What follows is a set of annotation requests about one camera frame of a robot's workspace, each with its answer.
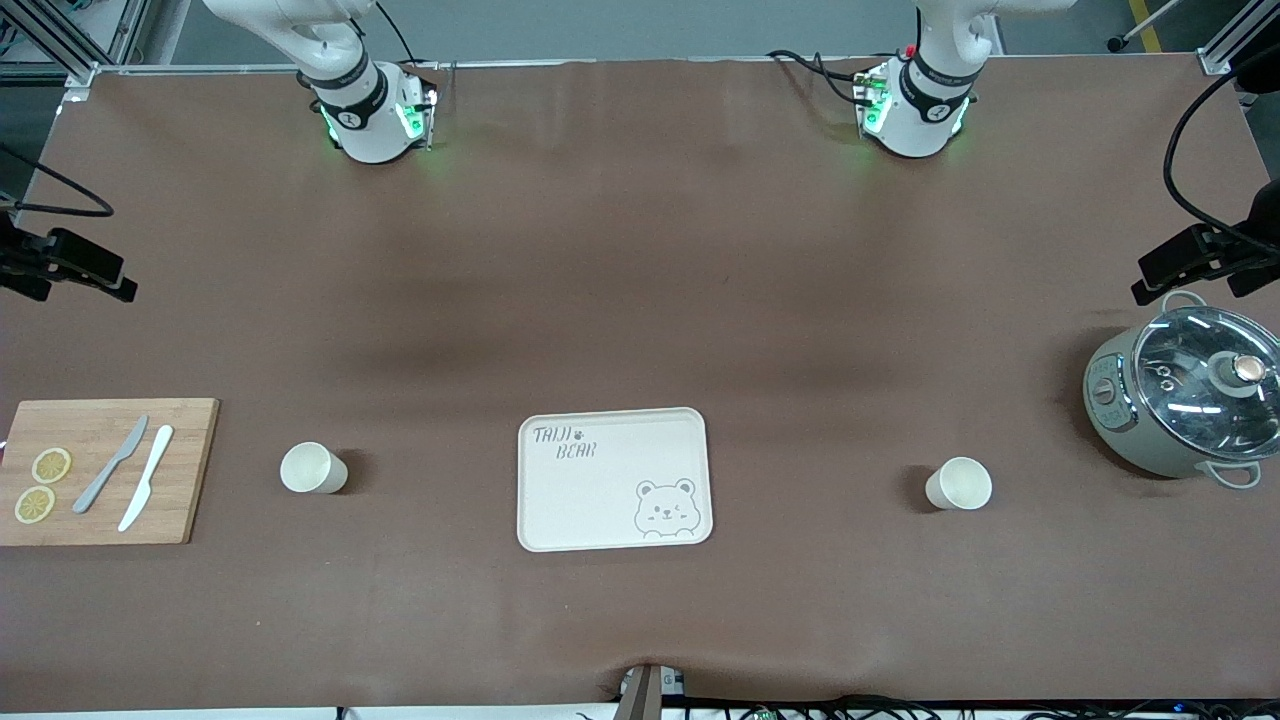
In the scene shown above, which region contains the glass pot lid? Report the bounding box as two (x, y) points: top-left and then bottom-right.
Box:
(1133, 305), (1280, 461)

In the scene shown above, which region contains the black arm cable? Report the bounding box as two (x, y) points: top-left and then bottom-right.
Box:
(0, 143), (114, 219)
(1163, 60), (1280, 256)

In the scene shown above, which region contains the white plastic knife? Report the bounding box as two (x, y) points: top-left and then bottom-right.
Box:
(117, 424), (175, 533)

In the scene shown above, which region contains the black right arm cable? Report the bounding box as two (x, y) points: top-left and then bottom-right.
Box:
(0, 143), (114, 219)

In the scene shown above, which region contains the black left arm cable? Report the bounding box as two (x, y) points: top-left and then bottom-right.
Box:
(1163, 60), (1280, 256)

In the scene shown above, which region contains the grey plastic knife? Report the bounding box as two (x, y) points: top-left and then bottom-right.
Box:
(72, 415), (150, 515)

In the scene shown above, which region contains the bamboo cutting board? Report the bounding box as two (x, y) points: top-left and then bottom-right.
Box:
(0, 398), (220, 547)

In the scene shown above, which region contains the grey-green cooking pot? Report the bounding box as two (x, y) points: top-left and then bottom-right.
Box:
(1083, 290), (1280, 491)

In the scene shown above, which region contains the cream bear print tray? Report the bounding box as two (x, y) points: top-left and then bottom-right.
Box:
(516, 406), (715, 553)

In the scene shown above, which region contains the white IKEA cup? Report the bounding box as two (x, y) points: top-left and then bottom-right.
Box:
(279, 441), (350, 495)
(924, 456), (994, 512)

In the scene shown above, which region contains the aluminium frame post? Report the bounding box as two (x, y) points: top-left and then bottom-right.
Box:
(1200, 0), (1280, 76)
(0, 0), (151, 91)

